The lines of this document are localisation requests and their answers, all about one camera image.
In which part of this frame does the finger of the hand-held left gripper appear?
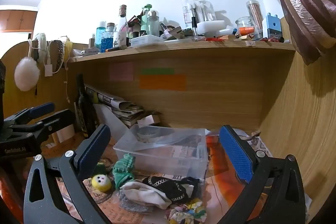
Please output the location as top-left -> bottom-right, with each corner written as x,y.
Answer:
4,102 -> 55,127
10,109 -> 76,141

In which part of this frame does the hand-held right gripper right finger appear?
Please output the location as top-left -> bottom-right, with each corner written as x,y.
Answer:
219,125 -> 306,224

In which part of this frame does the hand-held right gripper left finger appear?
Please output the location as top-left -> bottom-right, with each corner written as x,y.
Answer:
24,124 -> 111,224

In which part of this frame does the white small box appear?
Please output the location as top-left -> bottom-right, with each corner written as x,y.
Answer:
52,125 -> 76,144

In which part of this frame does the dark glass bottle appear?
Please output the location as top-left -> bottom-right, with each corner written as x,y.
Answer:
75,73 -> 98,136

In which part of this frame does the orange plastic sheet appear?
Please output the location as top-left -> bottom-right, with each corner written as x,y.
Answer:
206,134 -> 263,216

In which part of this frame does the white paper sheet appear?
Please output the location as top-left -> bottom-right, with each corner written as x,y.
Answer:
93,103 -> 132,136

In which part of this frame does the yellow plush ball toy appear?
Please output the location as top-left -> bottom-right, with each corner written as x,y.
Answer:
91,174 -> 112,192

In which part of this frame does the green knitted sock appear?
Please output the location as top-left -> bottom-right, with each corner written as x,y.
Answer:
112,153 -> 136,190

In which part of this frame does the white fluffy pom-pom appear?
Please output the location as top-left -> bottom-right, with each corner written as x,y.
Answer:
14,56 -> 41,92

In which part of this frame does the stack of magazines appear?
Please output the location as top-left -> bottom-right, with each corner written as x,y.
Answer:
84,83 -> 148,128

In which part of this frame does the clear plastic storage box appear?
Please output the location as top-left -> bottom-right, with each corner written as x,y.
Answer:
113,125 -> 208,180

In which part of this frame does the dark beaded headband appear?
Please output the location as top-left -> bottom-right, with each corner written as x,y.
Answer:
54,40 -> 66,70

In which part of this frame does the white fluffy hair band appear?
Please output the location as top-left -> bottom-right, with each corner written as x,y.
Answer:
34,33 -> 51,62

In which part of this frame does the small cardboard box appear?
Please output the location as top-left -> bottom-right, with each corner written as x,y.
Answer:
136,114 -> 162,128

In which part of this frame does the grey cloth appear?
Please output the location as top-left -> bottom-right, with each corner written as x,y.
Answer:
115,191 -> 155,213

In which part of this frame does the yellow hanging item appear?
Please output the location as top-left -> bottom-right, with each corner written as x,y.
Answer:
64,39 -> 73,59

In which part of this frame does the newspaper sheet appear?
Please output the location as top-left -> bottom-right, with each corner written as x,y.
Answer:
56,169 -> 210,224

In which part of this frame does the white cloth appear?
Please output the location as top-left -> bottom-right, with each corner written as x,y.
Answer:
120,181 -> 172,210

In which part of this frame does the colourful patterned cloth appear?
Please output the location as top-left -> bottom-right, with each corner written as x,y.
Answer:
165,201 -> 207,224

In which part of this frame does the pink sticky note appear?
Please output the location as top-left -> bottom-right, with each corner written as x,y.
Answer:
109,62 -> 134,82

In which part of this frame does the black orange pen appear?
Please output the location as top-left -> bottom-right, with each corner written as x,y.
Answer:
105,45 -> 128,53

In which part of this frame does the blue glass cup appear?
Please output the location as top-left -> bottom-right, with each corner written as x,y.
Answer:
101,31 -> 114,53

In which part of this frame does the blue liquid bottle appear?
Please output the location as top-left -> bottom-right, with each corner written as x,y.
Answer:
96,21 -> 107,54

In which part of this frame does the orange sticky note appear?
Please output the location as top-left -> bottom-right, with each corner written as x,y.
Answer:
139,74 -> 186,91

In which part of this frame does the green sticky note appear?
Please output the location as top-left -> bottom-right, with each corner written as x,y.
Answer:
141,68 -> 175,75

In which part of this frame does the clear bottle white label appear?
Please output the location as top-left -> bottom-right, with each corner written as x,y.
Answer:
113,5 -> 130,48

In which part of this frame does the wooden shelf board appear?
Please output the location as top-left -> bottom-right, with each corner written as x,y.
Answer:
67,39 -> 297,63

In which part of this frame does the clear plastic tray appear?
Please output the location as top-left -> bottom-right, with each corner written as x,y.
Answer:
130,35 -> 166,47

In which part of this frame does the green pump bottle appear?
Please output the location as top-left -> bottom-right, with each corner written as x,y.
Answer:
140,4 -> 153,36

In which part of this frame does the glass jar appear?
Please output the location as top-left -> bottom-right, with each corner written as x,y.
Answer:
235,16 -> 255,36

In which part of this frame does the blue pencil sharpener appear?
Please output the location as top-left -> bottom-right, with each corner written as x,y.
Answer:
262,13 -> 283,40

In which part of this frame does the black cosmetic tube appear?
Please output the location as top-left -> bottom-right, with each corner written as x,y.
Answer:
191,17 -> 198,39

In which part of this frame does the frosted clear bottle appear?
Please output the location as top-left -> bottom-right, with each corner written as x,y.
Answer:
147,10 -> 160,37

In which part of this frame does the clear tube of sticks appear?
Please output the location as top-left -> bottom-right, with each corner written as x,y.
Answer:
246,0 -> 264,31

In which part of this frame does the clear brush package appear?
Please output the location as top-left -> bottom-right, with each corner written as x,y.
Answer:
182,0 -> 214,24

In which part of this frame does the white charger cable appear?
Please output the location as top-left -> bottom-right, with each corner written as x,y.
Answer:
28,39 -> 69,77

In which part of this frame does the black cloth with chain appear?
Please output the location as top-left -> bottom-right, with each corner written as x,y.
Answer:
142,176 -> 200,205

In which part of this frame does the wooden wall cabinet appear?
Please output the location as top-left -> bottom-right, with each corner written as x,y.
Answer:
0,5 -> 38,32

